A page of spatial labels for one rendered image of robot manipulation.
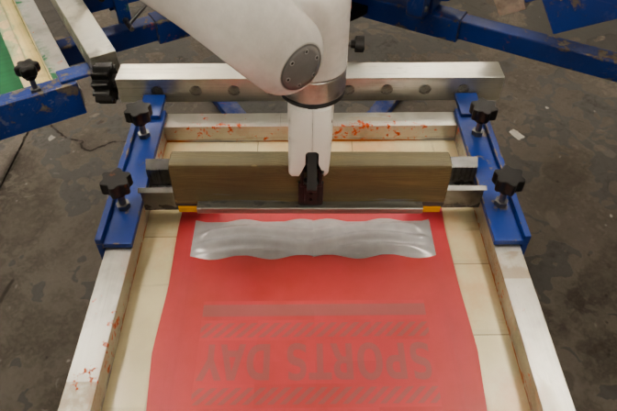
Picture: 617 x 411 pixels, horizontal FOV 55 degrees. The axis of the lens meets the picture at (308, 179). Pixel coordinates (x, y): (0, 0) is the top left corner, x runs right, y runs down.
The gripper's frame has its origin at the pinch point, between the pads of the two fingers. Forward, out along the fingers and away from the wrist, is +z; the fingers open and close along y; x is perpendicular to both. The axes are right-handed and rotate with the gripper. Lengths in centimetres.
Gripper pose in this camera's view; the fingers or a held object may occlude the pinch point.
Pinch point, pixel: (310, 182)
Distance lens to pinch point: 77.2
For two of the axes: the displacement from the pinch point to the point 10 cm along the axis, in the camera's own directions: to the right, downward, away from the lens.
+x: 10.0, 0.0, 0.2
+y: 0.1, 7.0, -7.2
